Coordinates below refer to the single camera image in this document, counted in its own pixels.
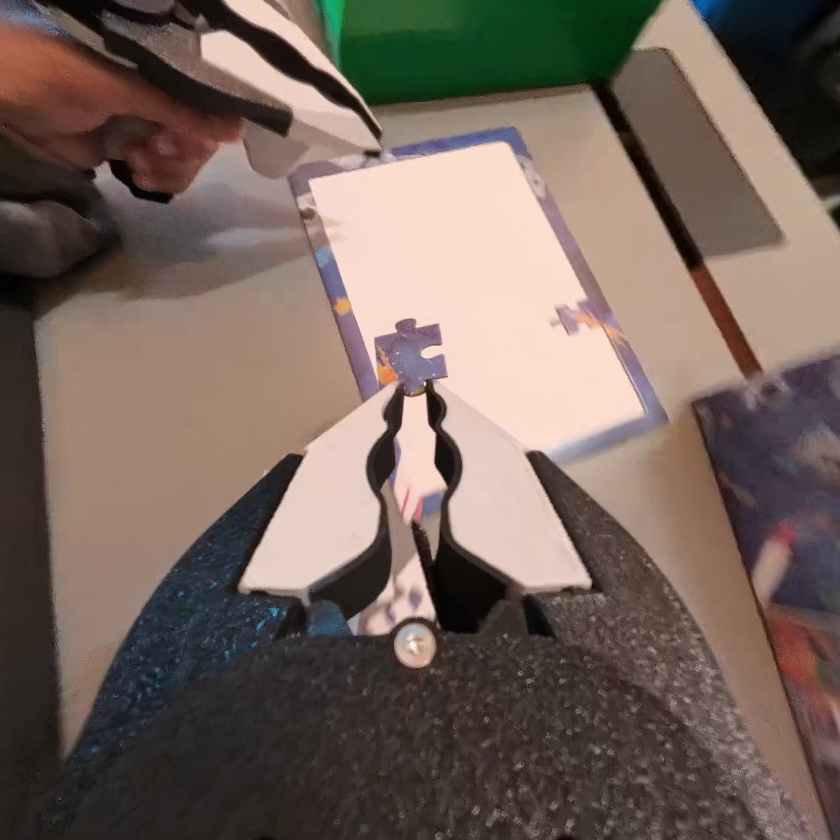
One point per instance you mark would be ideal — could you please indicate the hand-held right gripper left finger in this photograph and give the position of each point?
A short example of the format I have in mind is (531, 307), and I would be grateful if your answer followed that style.
(315, 518)

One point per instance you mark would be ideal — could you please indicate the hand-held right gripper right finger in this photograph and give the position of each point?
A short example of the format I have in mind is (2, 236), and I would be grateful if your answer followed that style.
(518, 518)

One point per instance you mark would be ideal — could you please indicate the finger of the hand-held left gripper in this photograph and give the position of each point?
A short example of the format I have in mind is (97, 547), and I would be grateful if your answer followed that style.
(262, 79)
(308, 39)

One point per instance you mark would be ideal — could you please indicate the dark blue orange-marked puzzle piece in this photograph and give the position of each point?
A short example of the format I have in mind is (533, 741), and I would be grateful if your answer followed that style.
(410, 354)

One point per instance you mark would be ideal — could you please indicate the orange comet print puzzle piece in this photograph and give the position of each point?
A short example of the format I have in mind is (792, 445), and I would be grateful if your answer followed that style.
(584, 320)

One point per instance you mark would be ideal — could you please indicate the person's left hand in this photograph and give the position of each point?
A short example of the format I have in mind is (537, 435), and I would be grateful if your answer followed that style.
(52, 98)

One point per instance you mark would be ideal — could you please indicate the green plastic bin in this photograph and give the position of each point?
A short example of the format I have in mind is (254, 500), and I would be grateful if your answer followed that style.
(492, 46)

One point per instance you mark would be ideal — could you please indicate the white puzzle tray blue rim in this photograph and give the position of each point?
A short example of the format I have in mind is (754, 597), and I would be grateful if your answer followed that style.
(459, 262)

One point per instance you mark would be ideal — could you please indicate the space and ocean print box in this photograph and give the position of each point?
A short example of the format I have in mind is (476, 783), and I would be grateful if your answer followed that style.
(787, 492)

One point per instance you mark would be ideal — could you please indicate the black perforated pad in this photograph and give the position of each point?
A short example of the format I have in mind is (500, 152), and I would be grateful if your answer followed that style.
(26, 525)

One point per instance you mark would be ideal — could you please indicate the white-edged grey tabletop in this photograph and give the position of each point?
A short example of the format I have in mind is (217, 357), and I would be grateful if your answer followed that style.
(754, 164)

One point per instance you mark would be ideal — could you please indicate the blue crate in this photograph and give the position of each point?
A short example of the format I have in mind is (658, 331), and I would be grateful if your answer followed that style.
(741, 19)

